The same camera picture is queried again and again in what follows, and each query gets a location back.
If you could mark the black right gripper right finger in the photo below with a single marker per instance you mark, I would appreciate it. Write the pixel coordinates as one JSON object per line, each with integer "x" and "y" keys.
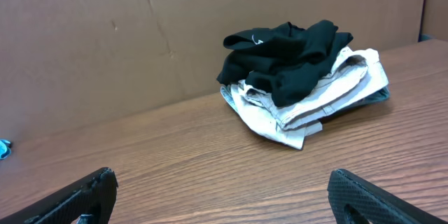
{"x": 354, "y": 200}

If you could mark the beige folded garment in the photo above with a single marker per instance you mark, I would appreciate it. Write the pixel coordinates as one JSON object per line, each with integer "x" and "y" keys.
{"x": 354, "y": 75}

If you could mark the black crumpled garment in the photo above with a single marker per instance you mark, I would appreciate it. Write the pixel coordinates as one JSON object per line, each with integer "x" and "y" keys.
{"x": 286, "y": 61}

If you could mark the light blue printed t-shirt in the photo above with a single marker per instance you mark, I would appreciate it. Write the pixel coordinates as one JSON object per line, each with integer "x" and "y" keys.
{"x": 5, "y": 148}

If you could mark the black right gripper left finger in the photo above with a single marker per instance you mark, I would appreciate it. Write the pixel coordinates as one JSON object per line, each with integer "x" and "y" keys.
{"x": 90, "y": 199}

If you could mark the grey blue folded garment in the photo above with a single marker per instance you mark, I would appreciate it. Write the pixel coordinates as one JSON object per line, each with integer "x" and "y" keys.
{"x": 226, "y": 94}

